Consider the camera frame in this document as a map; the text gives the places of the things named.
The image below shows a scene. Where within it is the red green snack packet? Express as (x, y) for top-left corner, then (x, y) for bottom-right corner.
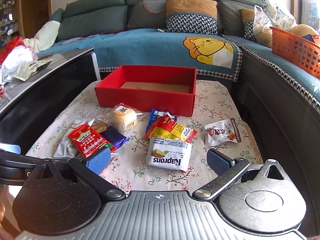
(68, 122), (116, 158)

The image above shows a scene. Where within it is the dark blue foil packet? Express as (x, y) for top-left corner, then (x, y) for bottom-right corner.
(100, 126), (130, 148)

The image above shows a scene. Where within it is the white red jujube snack pouch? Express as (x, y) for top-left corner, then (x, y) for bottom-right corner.
(203, 118), (242, 147)

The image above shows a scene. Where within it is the brown biscuit packet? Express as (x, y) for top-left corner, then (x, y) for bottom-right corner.
(92, 122), (108, 133)

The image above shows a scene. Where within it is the round pastry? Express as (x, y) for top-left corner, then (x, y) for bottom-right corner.
(97, 103), (146, 132)

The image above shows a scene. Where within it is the white Kaprons wafer packet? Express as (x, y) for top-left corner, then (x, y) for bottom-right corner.
(146, 138), (192, 172)

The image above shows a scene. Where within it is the red yellow snack packet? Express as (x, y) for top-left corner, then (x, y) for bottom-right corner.
(144, 114), (197, 143)

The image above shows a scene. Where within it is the blue white snack packet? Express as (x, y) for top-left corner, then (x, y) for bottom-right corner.
(145, 108), (177, 132)

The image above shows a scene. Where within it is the grey silver snack wrapper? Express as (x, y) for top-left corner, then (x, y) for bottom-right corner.
(53, 119), (95, 159)

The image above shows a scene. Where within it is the black glass coffee table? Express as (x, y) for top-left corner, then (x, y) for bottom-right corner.
(1, 48), (100, 154)

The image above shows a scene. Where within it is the red cardboard box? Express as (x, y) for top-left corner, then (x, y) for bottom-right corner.
(95, 65), (196, 117)

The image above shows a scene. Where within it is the opened foil wrapper on table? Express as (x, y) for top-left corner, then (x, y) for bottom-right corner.
(13, 60), (52, 81)

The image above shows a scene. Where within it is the blue lion sofa blanket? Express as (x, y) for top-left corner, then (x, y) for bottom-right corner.
(38, 29), (242, 82)

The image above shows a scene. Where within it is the white red plastic bag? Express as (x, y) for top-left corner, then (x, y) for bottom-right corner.
(1, 36), (38, 85)

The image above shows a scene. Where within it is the pale green cloth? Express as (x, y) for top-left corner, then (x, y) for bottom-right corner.
(23, 21), (61, 53)

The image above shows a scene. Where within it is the orange plastic basket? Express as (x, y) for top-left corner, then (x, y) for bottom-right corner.
(271, 27), (320, 78)

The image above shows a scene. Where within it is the orange houndstooth cushion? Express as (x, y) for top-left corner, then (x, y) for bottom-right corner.
(165, 0), (217, 35)
(241, 8), (256, 42)

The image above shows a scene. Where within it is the white plastic shopping bag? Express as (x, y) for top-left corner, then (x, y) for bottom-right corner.
(253, 0), (297, 48)

